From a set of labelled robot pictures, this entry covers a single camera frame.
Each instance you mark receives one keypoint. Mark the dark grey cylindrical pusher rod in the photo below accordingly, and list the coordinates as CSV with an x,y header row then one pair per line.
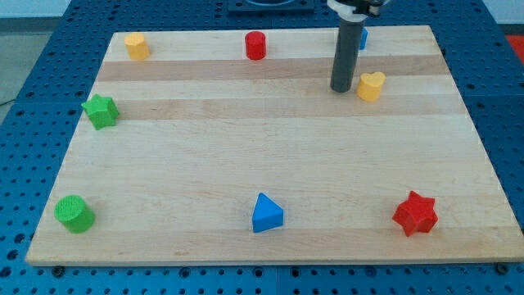
x,y
346,53

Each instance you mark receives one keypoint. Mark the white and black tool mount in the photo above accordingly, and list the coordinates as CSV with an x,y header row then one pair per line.
x,y
357,9

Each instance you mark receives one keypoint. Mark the yellow heart block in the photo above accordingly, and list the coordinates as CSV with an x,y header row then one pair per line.
x,y
370,86

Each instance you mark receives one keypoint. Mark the blue block behind rod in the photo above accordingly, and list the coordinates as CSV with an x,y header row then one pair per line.
x,y
363,40

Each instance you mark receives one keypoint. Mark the red cylinder block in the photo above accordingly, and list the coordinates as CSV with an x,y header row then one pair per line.
x,y
255,43

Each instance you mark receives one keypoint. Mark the wooden board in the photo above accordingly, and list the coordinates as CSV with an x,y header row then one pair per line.
x,y
203,130

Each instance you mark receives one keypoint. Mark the red star block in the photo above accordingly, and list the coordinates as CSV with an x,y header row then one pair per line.
x,y
416,214

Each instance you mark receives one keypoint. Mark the blue triangle block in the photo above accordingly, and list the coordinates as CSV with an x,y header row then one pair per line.
x,y
267,214

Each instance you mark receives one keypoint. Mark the yellow hexagon block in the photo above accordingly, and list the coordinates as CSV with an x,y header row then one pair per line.
x,y
136,46

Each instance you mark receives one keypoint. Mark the green star block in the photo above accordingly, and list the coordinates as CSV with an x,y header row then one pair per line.
x,y
101,111

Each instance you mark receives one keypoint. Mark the green cylinder block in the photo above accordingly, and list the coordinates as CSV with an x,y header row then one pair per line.
x,y
74,214

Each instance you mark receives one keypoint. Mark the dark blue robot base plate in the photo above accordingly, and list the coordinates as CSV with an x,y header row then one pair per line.
x,y
258,6

